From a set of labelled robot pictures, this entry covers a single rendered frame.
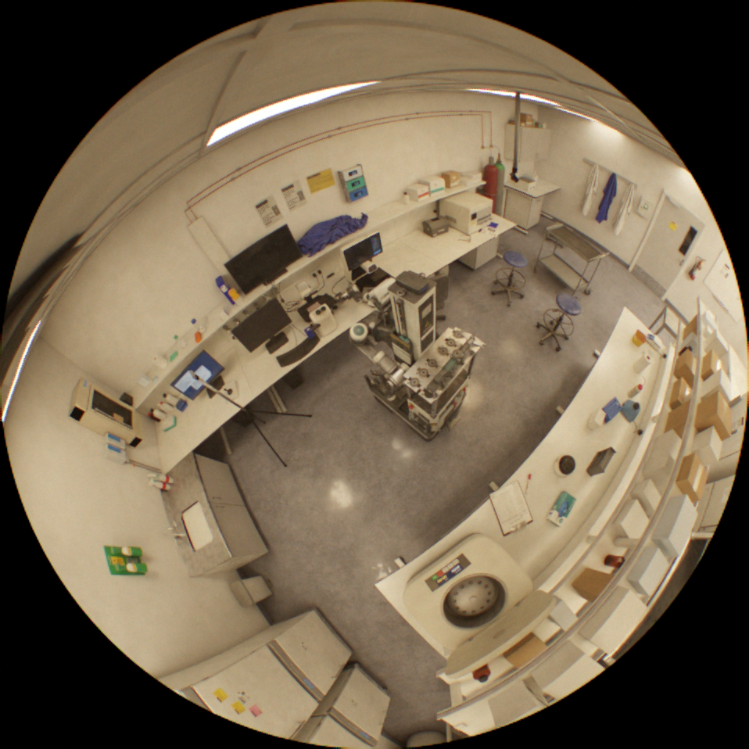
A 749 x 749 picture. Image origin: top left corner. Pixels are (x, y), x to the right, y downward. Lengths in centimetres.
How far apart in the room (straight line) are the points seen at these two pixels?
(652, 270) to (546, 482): 537
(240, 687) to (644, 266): 773
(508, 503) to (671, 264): 567
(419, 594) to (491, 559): 43
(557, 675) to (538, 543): 104
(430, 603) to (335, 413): 222
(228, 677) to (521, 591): 176
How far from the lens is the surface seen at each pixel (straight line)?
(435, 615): 159
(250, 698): 204
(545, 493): 191
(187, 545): 301
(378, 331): 174
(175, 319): 303
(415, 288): 127
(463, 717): 144
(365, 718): 291
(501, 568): 155
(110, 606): 246
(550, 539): 197
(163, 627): 261
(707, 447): 171
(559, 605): 151
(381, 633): 306
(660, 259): 636
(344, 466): 276
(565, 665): 123
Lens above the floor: 261
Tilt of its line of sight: 60 degrees down
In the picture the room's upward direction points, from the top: 21 degrees counter-clockwise
